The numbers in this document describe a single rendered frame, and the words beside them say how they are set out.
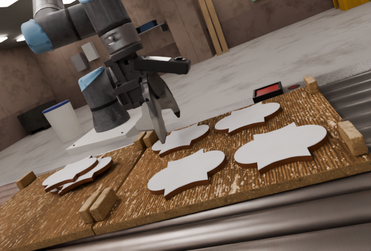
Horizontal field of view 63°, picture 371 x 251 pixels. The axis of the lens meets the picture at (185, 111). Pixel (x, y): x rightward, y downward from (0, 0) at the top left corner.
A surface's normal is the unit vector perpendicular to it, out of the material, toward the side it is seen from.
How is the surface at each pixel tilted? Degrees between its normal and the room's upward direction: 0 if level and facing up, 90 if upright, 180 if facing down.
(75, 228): 0
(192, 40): 90
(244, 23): 90
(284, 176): 0
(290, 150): 0
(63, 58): 90
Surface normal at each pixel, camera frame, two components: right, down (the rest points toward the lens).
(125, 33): 0.45, 0.02
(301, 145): -0.39, -0.89
